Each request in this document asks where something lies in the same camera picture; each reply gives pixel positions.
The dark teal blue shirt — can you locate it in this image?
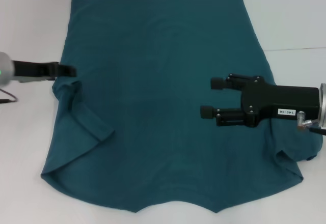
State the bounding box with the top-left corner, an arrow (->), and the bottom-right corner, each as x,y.
40,0 -> 324,207

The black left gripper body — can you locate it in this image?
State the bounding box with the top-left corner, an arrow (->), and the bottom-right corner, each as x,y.
12,60 -> 60,82

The right gripper cable with connector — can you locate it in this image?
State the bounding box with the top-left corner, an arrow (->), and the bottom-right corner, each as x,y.
296,110 -> 326,135

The gripper cable with connector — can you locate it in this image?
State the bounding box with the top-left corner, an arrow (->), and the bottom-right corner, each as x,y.
296,110 -> 326,135
0,88 -> 20,104

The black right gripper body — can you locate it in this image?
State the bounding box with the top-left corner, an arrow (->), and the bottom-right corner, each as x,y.
240,75 -> 320,129

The left gripper cable with connector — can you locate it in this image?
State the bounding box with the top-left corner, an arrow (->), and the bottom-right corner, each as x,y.
0,88 -> 20,104

